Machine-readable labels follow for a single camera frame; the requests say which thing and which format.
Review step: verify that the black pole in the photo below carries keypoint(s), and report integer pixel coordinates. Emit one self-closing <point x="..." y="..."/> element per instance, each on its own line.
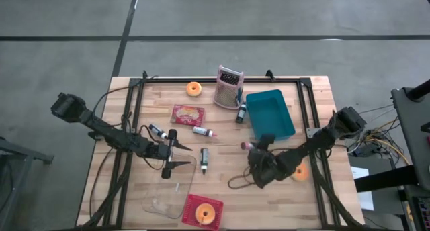
<point x="420" y="90"/>

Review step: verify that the dark food colouring bottle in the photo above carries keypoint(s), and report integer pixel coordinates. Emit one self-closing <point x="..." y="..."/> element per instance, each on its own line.
<point x="156" y="129"/>
<point x="204" y="157"/>
<point x="241" y="115"/>

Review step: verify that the red snack box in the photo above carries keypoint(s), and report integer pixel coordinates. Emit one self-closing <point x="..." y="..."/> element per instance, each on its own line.
<point x="188" y="115"/>

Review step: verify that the grey cart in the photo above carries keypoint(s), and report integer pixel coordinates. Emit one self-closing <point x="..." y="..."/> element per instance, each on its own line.
<point x="413" y="130"/>

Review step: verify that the pink food colouring bottle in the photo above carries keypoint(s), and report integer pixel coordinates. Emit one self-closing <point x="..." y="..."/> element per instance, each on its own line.
<point x="247" y="145"/>
<point x="201" y="131"/>

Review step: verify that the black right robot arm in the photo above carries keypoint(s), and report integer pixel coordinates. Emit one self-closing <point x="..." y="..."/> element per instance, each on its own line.
<point x="319" y="140"/>

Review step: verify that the orange iced toy donut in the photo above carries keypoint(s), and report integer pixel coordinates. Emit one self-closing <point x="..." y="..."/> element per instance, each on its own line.
<point x="189" y="91"/>
<point x="303" y="174"/>
<point x="210" y="211"/>

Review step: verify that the red slotted plastic basket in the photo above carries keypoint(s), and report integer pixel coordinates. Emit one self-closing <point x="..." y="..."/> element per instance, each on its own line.
<point x="188" y="221"/>

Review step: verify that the white paper sheet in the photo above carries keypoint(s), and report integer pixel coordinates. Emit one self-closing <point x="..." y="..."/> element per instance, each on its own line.
<point x="359" y="172"/>

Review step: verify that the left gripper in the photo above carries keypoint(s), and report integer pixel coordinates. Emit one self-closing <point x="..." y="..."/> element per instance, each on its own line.
<point x="158" y="150"/>

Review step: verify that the teal plastic bin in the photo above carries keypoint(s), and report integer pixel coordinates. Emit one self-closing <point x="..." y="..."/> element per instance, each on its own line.
<point x="268" y="113"/>

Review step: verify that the clear plastic container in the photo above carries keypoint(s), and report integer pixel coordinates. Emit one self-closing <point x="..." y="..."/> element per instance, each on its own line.
<point x="168" y="190"/>

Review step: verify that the black frame clamp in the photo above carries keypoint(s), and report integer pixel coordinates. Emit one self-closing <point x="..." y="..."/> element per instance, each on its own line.
<point x="270" y="75"/>
<point x="144" y="75"/>

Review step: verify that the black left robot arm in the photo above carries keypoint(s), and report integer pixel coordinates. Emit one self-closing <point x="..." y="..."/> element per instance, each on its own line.
<point x="100" y="127"/>

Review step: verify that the metal box grater pink trim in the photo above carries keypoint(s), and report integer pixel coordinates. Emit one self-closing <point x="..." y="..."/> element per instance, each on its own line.
<point x="228" y="93"/>

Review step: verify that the grey metal stand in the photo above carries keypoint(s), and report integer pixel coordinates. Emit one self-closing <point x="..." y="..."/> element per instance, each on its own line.
<point x="20" y="150"/>

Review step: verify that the black aluminium table frame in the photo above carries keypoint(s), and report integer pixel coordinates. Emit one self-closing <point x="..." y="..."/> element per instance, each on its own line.
<point x="218" y="80"/>

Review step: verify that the black beam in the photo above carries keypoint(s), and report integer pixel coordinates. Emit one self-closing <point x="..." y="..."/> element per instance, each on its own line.
<point x="386" y="179"/>

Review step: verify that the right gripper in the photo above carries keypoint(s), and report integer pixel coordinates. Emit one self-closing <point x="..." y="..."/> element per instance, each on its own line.
<point x="275" y="167"/>

